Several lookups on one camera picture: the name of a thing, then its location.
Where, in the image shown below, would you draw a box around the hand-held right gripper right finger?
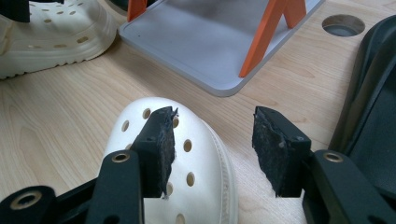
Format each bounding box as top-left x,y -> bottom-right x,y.
251,105 -> 312,199

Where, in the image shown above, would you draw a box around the cream perforated clog shoe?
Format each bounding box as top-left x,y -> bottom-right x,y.
102,96 -> 239,224
0,0 -> 119,80

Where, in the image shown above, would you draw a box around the black flip-flop sandal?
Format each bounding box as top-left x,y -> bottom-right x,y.
328,14 -> 396,200

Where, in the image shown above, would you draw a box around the white shoe rack orange legs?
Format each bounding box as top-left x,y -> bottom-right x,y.
118,0 -> 326,97

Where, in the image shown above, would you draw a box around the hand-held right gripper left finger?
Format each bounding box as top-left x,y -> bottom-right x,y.
130,105 -> 179,199

